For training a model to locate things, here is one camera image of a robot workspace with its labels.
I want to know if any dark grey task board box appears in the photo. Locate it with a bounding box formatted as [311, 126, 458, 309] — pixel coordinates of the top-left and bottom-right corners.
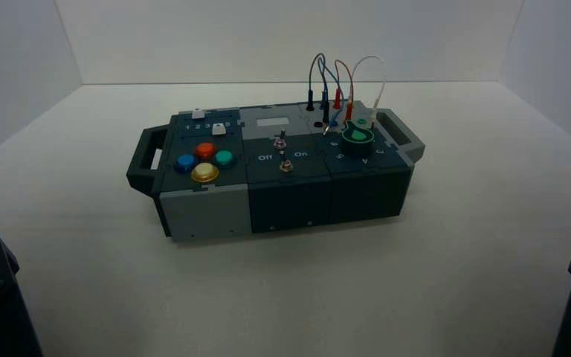
[126, 100, 426, 243]

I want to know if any green push button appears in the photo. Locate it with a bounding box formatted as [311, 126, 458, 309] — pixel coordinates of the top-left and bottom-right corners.
[214, 149, 238, 170]

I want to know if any yellow push button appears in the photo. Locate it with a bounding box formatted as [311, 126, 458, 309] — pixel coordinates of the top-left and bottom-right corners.
[190, 163, 221, 184]

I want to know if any green black rotary knob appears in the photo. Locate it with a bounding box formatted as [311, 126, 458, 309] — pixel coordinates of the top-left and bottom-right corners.
[341, 120, 376, 158]

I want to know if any blue push button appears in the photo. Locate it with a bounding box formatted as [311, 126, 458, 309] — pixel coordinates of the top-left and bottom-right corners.
[174, 154, 198, 174]

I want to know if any blue jumper cable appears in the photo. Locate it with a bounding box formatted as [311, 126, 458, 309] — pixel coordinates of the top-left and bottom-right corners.
[317, 55, 344, 136]

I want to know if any black jumper cable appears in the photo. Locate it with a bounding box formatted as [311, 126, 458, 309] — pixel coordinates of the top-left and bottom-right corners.
[306, 52, 332, 125]

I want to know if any red jumper cable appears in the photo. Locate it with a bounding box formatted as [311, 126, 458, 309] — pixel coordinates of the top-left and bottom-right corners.
[333, 59, 356, 123]

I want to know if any white jumper cable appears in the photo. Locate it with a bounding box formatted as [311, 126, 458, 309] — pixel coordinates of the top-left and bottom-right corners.
[350, 55, 387, 126]

